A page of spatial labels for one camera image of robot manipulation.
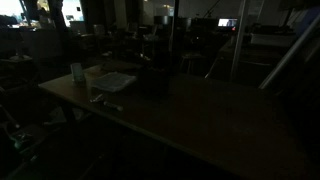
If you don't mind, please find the lit computer monitor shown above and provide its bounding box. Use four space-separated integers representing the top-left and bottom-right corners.
218 19 237 27

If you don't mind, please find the metal support pole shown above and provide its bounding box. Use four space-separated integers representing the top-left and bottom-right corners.
230 0 250 82

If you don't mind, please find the wooden stool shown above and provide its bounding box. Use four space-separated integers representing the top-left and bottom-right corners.
180 53 206 74

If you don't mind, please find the white towel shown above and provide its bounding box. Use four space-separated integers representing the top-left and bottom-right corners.
92 72 137 92

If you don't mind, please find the black box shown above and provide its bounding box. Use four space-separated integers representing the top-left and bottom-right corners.
138 66 169 95

